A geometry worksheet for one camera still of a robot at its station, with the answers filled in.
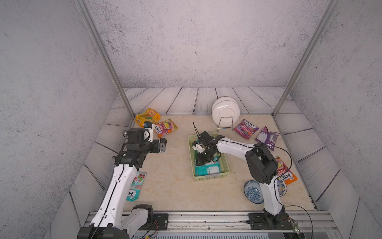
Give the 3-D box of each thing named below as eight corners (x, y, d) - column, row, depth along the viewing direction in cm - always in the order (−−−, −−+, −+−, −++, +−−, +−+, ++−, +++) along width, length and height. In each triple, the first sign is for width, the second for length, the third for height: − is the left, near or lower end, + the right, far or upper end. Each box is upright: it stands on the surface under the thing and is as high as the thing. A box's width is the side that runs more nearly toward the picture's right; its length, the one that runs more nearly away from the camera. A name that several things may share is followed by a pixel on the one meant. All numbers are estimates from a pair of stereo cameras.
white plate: (212, 130, 113) (214, 111, 99) (211, 114, 124) (213, 96, 110) (236, 129, 113) (242, 111, 99) (233, 114, 124) (237, 96, 110)
